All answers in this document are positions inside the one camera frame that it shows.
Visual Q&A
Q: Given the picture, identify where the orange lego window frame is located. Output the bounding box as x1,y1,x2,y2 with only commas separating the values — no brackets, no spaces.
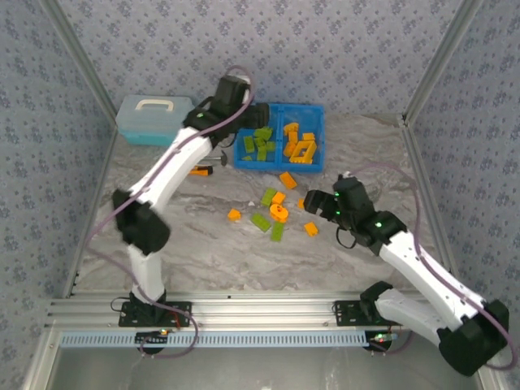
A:
290,140,319,165

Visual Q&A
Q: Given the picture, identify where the clear teal storage box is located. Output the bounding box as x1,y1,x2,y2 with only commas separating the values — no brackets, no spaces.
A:
115,95,197,148

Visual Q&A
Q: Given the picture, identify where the blue divided plastic bin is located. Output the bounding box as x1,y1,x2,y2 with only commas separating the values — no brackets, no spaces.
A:
233,102,326,174

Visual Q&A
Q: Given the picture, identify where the small black-handled hammer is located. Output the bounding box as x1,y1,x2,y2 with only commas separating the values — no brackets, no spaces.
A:
208,149,231,168

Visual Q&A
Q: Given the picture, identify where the aluminum table side rail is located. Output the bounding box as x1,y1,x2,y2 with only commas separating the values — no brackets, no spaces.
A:
400,114,466,297
63,121,121,300

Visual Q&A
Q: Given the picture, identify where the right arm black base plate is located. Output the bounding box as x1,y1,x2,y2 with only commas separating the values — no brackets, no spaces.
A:
332,300,410,328

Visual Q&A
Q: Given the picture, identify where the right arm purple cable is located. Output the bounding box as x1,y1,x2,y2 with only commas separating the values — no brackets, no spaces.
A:
344,163,514,371

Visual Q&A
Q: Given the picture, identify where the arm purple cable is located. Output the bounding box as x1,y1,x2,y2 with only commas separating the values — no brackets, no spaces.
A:
84,65,256,359
344,163,514,371

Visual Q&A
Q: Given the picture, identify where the wide aluminum frame rail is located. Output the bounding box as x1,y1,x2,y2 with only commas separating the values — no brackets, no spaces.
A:
44,290,488,329

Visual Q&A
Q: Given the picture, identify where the aluminum frame post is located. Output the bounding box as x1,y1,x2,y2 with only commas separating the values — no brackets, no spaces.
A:
401,0,484,123
22,327,62,390
40,0,119,123
478,367,507,390

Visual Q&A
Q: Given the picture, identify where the light blue slotted cable duct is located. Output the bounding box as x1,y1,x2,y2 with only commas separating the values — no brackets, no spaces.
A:
59,330,371,349

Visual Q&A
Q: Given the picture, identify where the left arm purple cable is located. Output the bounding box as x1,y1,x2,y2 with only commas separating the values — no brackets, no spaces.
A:
84,65,256,359

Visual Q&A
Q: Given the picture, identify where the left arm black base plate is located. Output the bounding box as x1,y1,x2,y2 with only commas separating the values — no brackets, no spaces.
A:
118,301,193,328

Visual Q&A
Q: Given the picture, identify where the aluminum frame lower post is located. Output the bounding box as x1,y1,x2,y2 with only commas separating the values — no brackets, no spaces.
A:
478,367,507,390
22,327,62,390

